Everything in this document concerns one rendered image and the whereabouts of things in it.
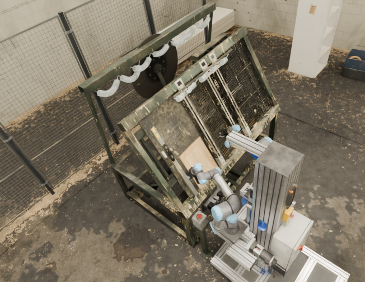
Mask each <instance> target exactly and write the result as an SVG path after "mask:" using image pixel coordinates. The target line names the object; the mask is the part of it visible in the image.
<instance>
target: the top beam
mask: <svg viewBox="0 0 365 282"><path fill-rule="evenodd" d="M248 33H249V32H248V29H247V27H246V26H244V27H241V28H240V29H238V30H237V31H236V32H234V33H233V34H232V35H231V36H229V37H228V38H227V39H226V40H224V41H223V42H221V43H220V44H219V45H218V46H216V47H215V48H214V49H213V50H211V51H210V52H209V53H208V54H206V55H205V56H203V57H202V58H201V59H199V60H198V61H197V62H196V63H194V64H193V65H192V66H191V67H189V68H188V69H187V70H186V71H184V72H183V73H181V74H180V75H179V76H178V77H176V78H175V79H174V80H173V81H171V82H170V83H169V84H167V85H166V86H165V87H164V88H162V89H161V90H160V91H158V92H157V93H156V94H155V95H153V96H152V97H151V98H149V99H148V100H147V101H146V102H144V103H143V104H141V105H140V106H139V107H138V108H136V109H135V110H134V111H133V112H131V113H130V114H129V115H128V116H126V117H125V118H124V119H123V120H121V121H120V122H118V123H117V125H118V127H119V128H120V129H121V131H122V132H124V131H128V130H129V129H130V128H132V127H133V126H135V124H136V123H138V122H139V121H141V120H142V119H143V118H144V117H145V116H147V115H148V114H149V113H150V112H151V111H153V110H154V109H155V108H156V107H157V106H159V105H160V104H162V103H163V102H164V101H165V100H166V99H168V98H169V97H170V96H171V95H172V94H174V93H175V92H176V91H177V90H178V88H177V87H176V85H175V83H174V82H176V81H177V80H178V79H179V78H181V80H182V81H183V83H184V84H186V83H187V82H189V81H190V80H191V79H192V78H193V77H195V76H196V75H197V74H198V73H199V72H201V71H202V68H201V67H200V65H199V63H200V62H201V61H202V60H204V59H205V61H206V63H207V65H210V64H211V61H210V58H209V55H210V54H211V53H213V52H214V54H215V56H216V58H218V57H219V56H220V55H222V54H223V53H224V52H225V51H227V50H228V49H229V48H230V47H231V46H233V45H234V44H235V43H237V42H238V41H239V40H240V39H242V38H243V37H244V36H245V35H246V34H248Z"/></svg>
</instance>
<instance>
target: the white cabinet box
mask: <svg viewBox="0 0 365 282"><path fill-rule="evenodd" d="M342 4H343V0H299V2H298V9H297V16H296V23H295V28H294V35H293V42H292V49H291V56H290V61H289V68H288V71H290V72H293V73H297V74H300V75H303V76H306V77H310V78H315V77H316V76H317V75H318V74H319V73H320V72H321V71H322V69H323V68H324V67H325V66H326V65H327V60H328V58H329V54H330V49H331V46H332V43H333V38H334V34H335V30H336V26H337V23H338V19H339V15H340V11H341V7H342Z"/></svg>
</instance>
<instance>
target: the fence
mask: <svg viewBox="0 0 365 282"><path fill-rule="evenodd" d="M153 128H154V129H155V127H154V126H152V127H151V128H150V129H149V130H150V132H151V133H152V135H153V136H154V138H155V140H156V141H157V142H158V144H159V145H160V147H161V148H162V150H163V151H164V152H165V154H166V155H167V157H168V159H169V160H170V162H171V163H172V164H173V165H174V166H175V167H176V169H177V172H178V174H179V175H180V176H181V178H182V179H183V181H184V182H185V184H186V185H187V187H188V188H189V190H190V191H191V193H192V194H193V196H196V195H197V194H198V192H197V191H196V189H195V187H194V186H193V184H192V183H191V182H190V180H189V179H188V177H187V176H186V174H185V172H184V171H183V169H182V168H181V167H180V165H179V164H178V162H177V160H176V159H175V161H174V162H173V161H172V160H171V159H170V157H169V156H168V154H167V153H166V151H165V150H164V148H163V147H162V146H163V145H164V144H165V142H164V141H163V139H162V138H161V136H160V135H159V133H158V132H157V130H156V129H155V130H156V132H155V133H154V132H153V130H152V129H153ZM157 133H158V135H159V136H160V137H159V138H157V137H156V134H157Z"/></svg>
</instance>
